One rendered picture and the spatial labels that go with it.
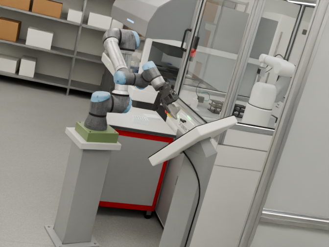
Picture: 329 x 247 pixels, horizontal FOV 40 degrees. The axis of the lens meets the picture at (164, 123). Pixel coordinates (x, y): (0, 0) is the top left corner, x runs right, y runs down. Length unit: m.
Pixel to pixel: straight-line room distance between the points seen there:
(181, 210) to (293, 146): 0.87
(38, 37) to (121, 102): 4.07
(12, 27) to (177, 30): 3.43
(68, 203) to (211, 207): 0.94
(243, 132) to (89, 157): 0.99
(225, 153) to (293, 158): 1.18
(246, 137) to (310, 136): 1.20
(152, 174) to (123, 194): 0.27
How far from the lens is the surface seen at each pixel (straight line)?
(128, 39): 2.88
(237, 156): 2.93
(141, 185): 3.55
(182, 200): 2.36
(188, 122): 3.26
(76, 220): 3.10
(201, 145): 2.27
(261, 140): 2.96
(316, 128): 1.74
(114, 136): 2.90
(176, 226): 2.43
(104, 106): 2.86
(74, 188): 2.97
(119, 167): 3.44
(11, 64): 7.03
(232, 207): 3.09
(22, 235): 3.23
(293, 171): 1.77
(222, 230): 3.15
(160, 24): 3.93
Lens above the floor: 1.70
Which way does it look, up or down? 15 degrees down
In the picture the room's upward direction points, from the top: 15 degrees clockwise
